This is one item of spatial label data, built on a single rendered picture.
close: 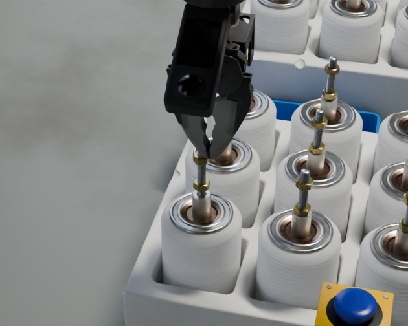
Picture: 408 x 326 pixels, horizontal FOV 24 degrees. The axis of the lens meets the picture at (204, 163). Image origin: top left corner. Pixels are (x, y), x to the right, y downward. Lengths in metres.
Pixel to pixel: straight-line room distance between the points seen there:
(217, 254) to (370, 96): 0.53
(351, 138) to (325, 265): 0.24
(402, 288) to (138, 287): 0.31
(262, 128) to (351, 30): 0.31
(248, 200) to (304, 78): 0.38
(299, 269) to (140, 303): 0.20
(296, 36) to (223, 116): 0.57
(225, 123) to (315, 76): 0.54
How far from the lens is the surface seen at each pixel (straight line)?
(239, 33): 0.98
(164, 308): 1.12
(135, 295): 1.12
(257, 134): 1.27
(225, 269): 1.12
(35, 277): 1.41
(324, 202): 1.16
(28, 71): 1.85
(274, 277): 1.09
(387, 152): 1.26
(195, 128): 1.01
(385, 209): 1.16
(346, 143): 1.26
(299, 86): 1.54
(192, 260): 1.10
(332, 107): 1.26
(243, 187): 1.18
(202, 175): 1.07
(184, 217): 1.10
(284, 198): 1.18
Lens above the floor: 0.99
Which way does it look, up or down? 38 degrees down
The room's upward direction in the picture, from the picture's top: straight up
